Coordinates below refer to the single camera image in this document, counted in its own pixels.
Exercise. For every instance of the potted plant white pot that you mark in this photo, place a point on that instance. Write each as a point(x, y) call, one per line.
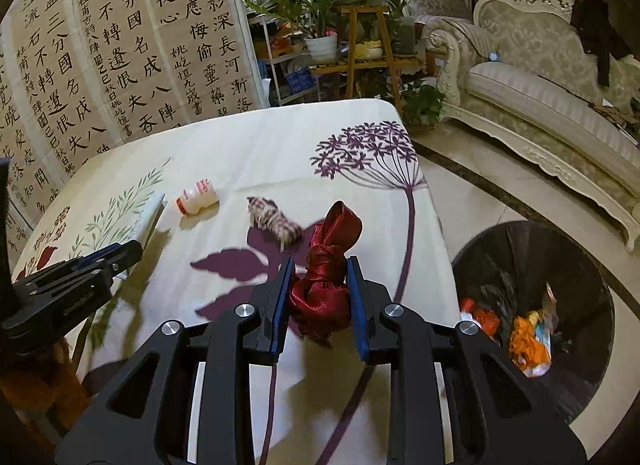
point(311, 18)

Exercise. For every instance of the white tube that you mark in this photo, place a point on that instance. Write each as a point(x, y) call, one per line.
point(145, 223)

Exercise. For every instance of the floral cream tablecloth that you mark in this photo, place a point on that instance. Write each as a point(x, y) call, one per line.
point(276, 172)

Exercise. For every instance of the red orange plastic bag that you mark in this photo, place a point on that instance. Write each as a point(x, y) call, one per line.
point(486, 319)

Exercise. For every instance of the small floor plant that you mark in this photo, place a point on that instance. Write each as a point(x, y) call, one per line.
point(421, 105)

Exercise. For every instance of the wooden plant stand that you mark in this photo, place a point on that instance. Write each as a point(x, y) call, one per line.
point(360, 56)

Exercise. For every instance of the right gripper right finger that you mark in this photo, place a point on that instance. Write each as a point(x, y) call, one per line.
point(453, 384)

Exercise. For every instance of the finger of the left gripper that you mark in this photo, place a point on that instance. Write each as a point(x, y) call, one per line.
point(115, 258)

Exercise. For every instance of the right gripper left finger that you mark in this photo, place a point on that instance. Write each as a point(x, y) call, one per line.
point(142, 416)

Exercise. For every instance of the black garment on sofa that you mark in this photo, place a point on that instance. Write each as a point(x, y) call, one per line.
point(591, 21)

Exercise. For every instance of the black trash bin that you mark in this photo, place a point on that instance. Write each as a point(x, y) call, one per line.
point(528, 270)

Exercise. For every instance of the calligraphy wall scrolls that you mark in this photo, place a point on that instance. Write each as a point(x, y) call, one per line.
point(80, 78)

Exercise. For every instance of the metal shelf rack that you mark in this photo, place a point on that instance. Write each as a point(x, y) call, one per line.
point(283, 61)

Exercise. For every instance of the ornate cream sofa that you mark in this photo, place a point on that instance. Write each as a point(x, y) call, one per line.
point(517, 72)

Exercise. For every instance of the white red small bottle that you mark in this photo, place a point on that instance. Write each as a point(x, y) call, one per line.
point(192, 200)

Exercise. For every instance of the dark red satin cloth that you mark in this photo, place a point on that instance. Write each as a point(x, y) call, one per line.
point(320, 302)

